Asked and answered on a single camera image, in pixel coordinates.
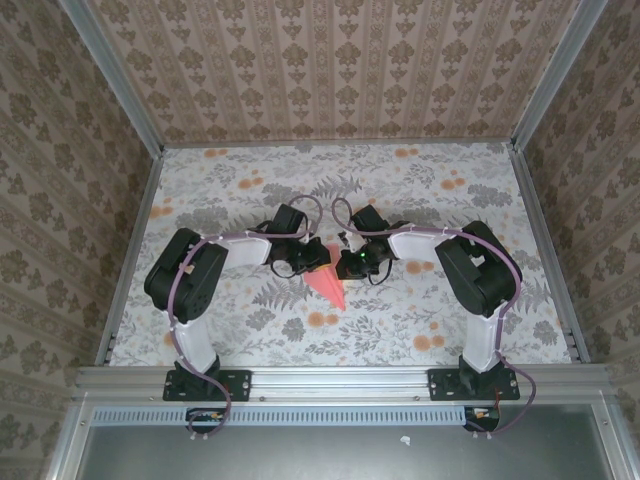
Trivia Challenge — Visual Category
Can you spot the pink paper sheet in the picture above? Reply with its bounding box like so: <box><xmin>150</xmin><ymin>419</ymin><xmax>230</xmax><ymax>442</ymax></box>
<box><xmin>304</xmin><ymin>242</ymin><xmax>348</xmax><ymax>312</ymax></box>

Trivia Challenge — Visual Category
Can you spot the floral printed tablecloth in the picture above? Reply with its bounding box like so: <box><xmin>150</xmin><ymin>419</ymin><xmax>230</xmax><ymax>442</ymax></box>
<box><xmin>107</xmin><ymin>142</ymin><xmax>574</xmax><ymax>369</ymax></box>

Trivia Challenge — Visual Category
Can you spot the grey metal panel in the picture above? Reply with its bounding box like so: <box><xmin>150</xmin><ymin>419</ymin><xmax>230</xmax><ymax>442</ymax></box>
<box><xmin>77</xmin><ymin>424</ymin><xmax>614</xmax><ymax>480</ymax></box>

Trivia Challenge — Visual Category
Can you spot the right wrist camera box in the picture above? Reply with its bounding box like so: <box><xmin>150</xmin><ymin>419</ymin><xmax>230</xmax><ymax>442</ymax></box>
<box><xmin>339</xmin><ymin>231</ymin><xmax>369</xmax><ymax>254</ymax></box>

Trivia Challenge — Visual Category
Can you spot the thin aluminium rear rail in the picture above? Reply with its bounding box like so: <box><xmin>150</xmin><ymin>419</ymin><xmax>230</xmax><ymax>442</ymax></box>
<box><xmin>162</xmin><ymin>141</ymin><xmax>514</xmax><ymax>150</ymax></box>

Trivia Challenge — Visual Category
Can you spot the aluminium mounting rail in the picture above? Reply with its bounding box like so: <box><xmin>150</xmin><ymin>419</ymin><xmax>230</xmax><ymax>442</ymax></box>
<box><xmin>74</xmin><ymin>364</ymin><xmax>614</xmax><ymax>404</ymax></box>

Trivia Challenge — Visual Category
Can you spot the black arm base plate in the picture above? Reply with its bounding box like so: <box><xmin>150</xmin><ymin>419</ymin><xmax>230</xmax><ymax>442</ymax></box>
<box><xmin>163</xmin><ymin>368</ymin><xmax>252</xmax><ymax>403</ymax></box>
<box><xmin>427</xmin><ymin>368</ymin><xmax>521</xmax><ymax>403</ymax></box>

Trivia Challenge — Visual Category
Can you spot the grey slotted cable duct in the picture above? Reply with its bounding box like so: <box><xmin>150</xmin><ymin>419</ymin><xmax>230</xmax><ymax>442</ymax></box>
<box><xmin>92</xmin><ymin>405</ymin><xmax>474</xmax><ymax>426</ymax></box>

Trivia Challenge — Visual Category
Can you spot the aluminium side rail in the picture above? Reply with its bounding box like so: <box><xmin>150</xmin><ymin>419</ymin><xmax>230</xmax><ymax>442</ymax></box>
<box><xmin>94</xmin><ymin>147</ymin><xmax>166</xmax><ymax>369</ymax></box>
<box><xmin>508</xmin><ymin>144</ymin><xmax>592</xmax><ymax>364</ymax></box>

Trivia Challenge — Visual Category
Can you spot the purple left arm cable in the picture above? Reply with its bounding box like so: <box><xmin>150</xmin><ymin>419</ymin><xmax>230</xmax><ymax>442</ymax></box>
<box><xmin>167</xmin><ymin>194</ymin><xmax>324</xmax><ymax>444</ymax></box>

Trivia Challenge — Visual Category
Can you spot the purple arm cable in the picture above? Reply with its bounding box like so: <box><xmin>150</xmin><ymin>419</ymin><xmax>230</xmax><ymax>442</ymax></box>
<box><xmin>167</xmin><ymin>194</ymin><xmax>324</xmax><ymax>444</ymax></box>
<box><xmin>332</xmin><ymin>197</ymin><xmax>539</xmax><ymax>441</ymax></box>

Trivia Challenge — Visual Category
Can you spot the black cable connector box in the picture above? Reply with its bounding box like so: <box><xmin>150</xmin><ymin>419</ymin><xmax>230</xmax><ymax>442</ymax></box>
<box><xmin>462</xmin><ymin>404</ymin><xmax>501</xmax><ymax>432</ymax></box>
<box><xmin>185</xmin><ymin>407</ymin><xmax>227</xmax><ymax>435</ymax></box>

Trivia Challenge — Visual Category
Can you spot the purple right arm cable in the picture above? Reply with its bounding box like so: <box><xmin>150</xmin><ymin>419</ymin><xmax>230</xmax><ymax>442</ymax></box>
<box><xmin>332</xmin><ymin>197</ymin><xmax>539</xmax><ymax>441</ymax></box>

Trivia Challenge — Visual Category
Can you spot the aluminium corner post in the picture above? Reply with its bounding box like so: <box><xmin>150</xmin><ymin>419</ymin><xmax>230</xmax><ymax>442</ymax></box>
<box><xmin>62</xmin><ymin>0</ymin><xmax>166</xmax><ymax>154</ymax></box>
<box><xmin>510</xmin><ymin>0</ymin><xmax>609</xmax><ymax>151</ymax></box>

